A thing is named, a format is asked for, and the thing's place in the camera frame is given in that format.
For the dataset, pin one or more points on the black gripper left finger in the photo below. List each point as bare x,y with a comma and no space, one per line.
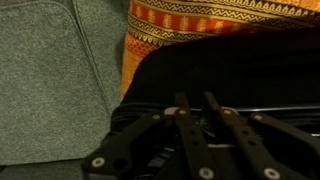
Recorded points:
193,140

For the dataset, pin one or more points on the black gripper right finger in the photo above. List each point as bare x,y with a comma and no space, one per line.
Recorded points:
246,140

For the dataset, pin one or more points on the orange patterned blanket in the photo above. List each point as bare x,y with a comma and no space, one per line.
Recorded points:
200,23

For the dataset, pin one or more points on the grey fabric sofa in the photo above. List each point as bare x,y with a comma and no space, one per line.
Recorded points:
50,83

